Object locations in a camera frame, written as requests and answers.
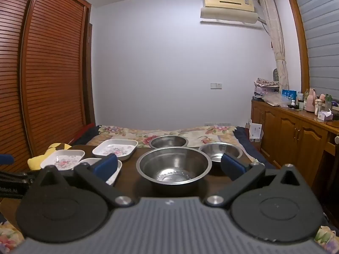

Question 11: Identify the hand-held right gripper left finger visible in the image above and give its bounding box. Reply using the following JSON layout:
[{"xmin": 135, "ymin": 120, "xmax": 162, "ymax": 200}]
[{"xmin": 36, "ymin": 153, "xmax": 135, "ymax": 208}]

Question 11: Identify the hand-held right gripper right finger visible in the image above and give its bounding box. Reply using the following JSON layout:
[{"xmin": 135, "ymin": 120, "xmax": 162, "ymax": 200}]
[{"xmin": 204, "ymin": 153, "xmax": 306, "ymax": 207}]

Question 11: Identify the white floral rectangular plate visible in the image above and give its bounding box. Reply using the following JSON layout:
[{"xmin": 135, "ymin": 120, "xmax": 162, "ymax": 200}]
[
  {"xmin": 92, "ymin": 139, "xmax": 138, "ymax": 161},
  {"xmin": 78, "ymin": 157, "xmax": 123, "ymax": 186},
  {"xmin": 40, "ymin": 149, "xmax": 85, "ymax": 171}
]

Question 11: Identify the small shallow steel bowl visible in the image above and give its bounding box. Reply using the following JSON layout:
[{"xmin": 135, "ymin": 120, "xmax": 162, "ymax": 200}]
[{"xmin": 198, "ymin": 142, "xmax": 243, "ymax": 169}]

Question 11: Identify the large steel bowl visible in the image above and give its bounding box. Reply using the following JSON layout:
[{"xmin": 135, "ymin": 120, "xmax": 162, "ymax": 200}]
[{"xmin": 136, "ymin": 147, "xmax": 212, "ymax": 194}]

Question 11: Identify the medium deep steel bowl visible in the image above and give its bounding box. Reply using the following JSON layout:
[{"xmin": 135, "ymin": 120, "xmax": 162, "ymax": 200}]
[{"xmin": 149, "ymin": 135, "xmax": 189, "ymax": 149}]

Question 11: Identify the yellow plush toy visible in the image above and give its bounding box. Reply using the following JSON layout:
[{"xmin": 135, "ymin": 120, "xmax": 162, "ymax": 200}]
[{"xmin": 28, "ymin": 143, "xmax": 72, "ymax": 171}]

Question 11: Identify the navy blue quilt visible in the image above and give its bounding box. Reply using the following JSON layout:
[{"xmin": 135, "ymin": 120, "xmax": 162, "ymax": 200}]
[{"xmin": 233, "ymin": 126, "xmax": 277, "ymax": 170}]

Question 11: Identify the dark red cloth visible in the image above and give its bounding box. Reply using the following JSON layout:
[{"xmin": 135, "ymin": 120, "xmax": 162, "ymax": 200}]
[{"xmin": 71, "ymin": 123, "xmax": 100, "ymax": 146}]

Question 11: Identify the floral bed blanket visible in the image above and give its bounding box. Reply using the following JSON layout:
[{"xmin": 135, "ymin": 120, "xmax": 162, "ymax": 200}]
[{"xmin": 0, "ymin": 125, "xmax": 339, "ymax": 253}]

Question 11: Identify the white paper bag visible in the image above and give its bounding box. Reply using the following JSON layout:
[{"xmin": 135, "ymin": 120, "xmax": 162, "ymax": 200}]
[{"xmin": 249, "ymin": 122, "xmax": 263, "ymax": 141}]

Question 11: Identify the wooden sideboard cabinet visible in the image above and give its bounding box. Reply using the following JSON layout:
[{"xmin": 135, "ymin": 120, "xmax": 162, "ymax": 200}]
[{"xmin": 250, "ymin": 99, "xmax": 339, "ymax": 209}]

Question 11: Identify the clear plastic bag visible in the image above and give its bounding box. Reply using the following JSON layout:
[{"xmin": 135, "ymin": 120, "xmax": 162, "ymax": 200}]
[{"xmin": 262, "ymin": 92, "xmax": 290, "ymax": 107}]

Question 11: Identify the blue box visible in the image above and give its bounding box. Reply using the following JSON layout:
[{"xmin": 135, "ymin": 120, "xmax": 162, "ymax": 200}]
[{"xmin": 281, "ymin": 89, "xmax": 297, "ymax": 100}]

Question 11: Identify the wooden louvered wardrobe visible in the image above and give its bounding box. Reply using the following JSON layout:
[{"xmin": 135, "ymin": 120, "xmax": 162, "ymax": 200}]
[{"xmin": 0, "ymin": 0, "xmax": 94, "ymax": 170}]

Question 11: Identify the pink thermos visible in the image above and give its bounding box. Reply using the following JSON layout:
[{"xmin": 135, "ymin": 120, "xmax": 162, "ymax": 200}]
[{"xmin": 304, "ymin": 88, "xmax": 316, "ymax": 112}]

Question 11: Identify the white tissue box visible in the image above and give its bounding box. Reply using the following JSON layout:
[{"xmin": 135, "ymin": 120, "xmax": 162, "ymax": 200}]
[{"xmin": 317, "ymin": 110, "xmax": 334, "ymax": 122}]

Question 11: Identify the peach capped bottle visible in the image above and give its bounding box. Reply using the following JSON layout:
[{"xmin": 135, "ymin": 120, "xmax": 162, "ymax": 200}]
[{"xmin": 314, "ymin": 93, "xmax": 327, "ymax": 116}]

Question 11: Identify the cream curtain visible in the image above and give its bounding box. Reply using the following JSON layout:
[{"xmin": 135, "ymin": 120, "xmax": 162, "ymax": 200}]
[{"xmin": 258, "ymin": 0, "xmax": 290, "ymax": 91}]

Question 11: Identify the grey window blind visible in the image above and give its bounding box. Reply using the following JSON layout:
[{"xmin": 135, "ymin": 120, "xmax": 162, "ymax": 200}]
[{"xmin": 291, "ymin": 0, "xmax": 339, "ymax": 104}]

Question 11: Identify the beige air conditioner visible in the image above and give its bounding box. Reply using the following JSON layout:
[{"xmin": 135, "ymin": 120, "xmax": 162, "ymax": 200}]
[{"xmin": 203, "ymin": 0, "xmax": 256, "ymax": 14}]

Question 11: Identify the wooden window frame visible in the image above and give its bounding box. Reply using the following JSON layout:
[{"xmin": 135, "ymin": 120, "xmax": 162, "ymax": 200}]
[{"xmin": 285, "ymin": 0, "xmax": 311, "ymax": 97}]

